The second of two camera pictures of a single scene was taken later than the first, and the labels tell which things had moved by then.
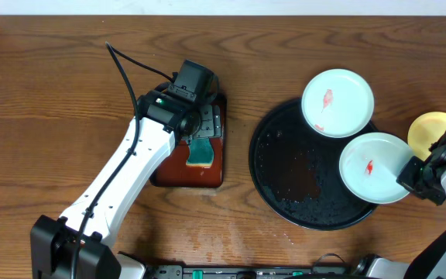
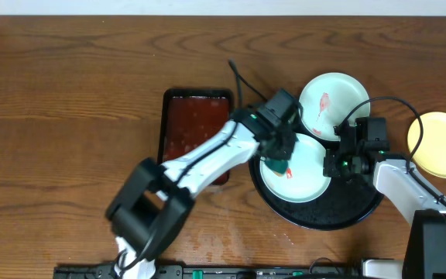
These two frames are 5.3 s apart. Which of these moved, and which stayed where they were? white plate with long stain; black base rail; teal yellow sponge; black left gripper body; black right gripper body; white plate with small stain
Moved: white plate with small stain; black right gripper body; black left gripper body; teal yellow sponge
Stayed: white plate with long stain; black base rail
